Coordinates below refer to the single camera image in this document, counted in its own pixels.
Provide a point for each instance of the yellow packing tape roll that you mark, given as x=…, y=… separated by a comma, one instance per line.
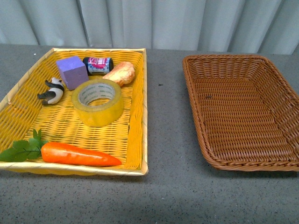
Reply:
x=98, y=102

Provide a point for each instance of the yellow woven basket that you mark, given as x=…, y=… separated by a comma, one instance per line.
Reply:
x=126, y=139

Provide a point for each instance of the brown wicker basket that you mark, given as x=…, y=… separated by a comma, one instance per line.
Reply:
x=246, y=114

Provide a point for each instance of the toy bread loaf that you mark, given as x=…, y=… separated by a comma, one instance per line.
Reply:
x=123, y=73

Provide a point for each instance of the small dark labelled can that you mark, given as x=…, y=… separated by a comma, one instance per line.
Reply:
x=98, y=65

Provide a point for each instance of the purple foam cube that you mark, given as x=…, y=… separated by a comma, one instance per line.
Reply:
x=72, y=71

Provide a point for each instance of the toy panda figure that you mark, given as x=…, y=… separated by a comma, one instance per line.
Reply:
x=54, y=94

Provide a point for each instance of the orange toy carrot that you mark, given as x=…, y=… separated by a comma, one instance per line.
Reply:
x=55, y=152

